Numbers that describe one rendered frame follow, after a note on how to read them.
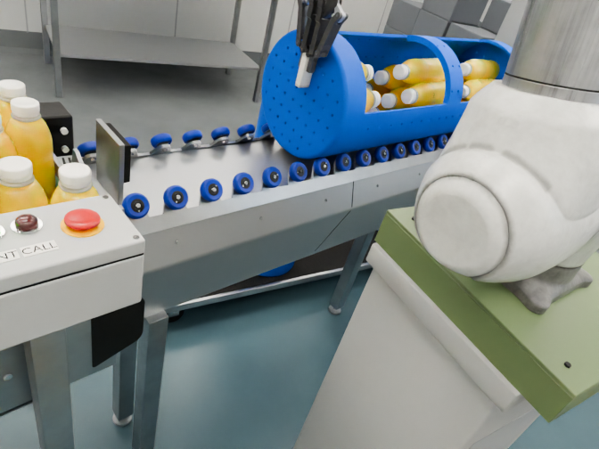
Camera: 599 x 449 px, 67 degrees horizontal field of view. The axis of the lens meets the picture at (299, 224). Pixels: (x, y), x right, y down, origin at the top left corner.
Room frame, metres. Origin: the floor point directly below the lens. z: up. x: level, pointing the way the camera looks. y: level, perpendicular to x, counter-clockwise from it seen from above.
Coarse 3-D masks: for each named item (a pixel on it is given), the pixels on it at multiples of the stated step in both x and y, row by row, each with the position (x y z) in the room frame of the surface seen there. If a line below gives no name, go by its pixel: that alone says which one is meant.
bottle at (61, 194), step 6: (60, 186) 0.47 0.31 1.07; (90, 186) 0.49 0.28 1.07; (54, 192) 0.47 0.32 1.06; (60, 192) 0.47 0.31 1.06; (66, 192) 0.47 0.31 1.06; (72, 192) 0.47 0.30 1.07; (78, 192) 0.47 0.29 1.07; (84, 192) 0.48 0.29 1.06; (90, 192) 0.48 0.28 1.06; (96, 192) 0.50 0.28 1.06; (54, 198) 0.46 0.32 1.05; (60, 198) 0.46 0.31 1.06; (66, 198) 0.46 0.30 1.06; (72, 198) 0.46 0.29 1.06; (78, 198) 0.47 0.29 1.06; (84, 198) 0.47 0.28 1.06
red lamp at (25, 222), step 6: (18, 216) 0.35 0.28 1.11; (24, 216) 0.35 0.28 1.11; (30, 216) 0.35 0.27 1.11; (36, 216) 0.36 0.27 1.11; (18, 222) 0.34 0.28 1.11; (24, 222) 0.34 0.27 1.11; (30, 222) 0.35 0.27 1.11; (36, 222) 0.35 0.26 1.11; (18, 228) 0.34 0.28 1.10; (24, 228) 0.34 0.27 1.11; (30, 228) 0.34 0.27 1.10
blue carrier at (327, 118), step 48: (288, 48) 1.05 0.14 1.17; (336, 48) 0.97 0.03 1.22; (384, 48) 1.39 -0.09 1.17; (432, 48) 1.29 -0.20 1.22; (480, 48) 1.71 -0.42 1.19; (288, 96) 1.03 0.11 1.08; (336, 96) 0.94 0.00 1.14; (288, 144) 1.00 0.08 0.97; (336, 144) 0.93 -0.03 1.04; (384, 144) 1.14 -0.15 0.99
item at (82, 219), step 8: (80, 208) 0.39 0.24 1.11; (64, 216) 0.37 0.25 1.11; (72, 216) 0.37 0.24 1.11; (80, 216) 0.38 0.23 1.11; (88, 216) 0.38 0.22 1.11; (96, 216) 0.38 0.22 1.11; (72, 224) 0.36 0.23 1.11; (80, 224) 0.36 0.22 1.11; (88, 224) 0.37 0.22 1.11; (96, 224) 0.37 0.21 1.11
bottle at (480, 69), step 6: (468, 60) 1.56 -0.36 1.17; (474, 60) 1.55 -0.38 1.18; (480, 60) 1.58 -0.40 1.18; (486, 60) 1.61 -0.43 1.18; (492, 60) 1.66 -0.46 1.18; (474, 66) 1.53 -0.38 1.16; (480, 66) 1.54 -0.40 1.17; (486, 66) 1.57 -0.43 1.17; (492, 66) 1.60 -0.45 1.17; (498, 66) 1.64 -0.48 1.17; (474, 72) 1.53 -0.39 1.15; (480, 72) 1.54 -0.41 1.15; (486, 72) 1.57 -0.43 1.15; (492, 72) 1.60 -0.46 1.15; (498, 72) 1.63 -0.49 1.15; (468, 78) 1.54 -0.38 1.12; (474, 78) 1.54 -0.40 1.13; (480, 78) 1.56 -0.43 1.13; (486, 78) 1.59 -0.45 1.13
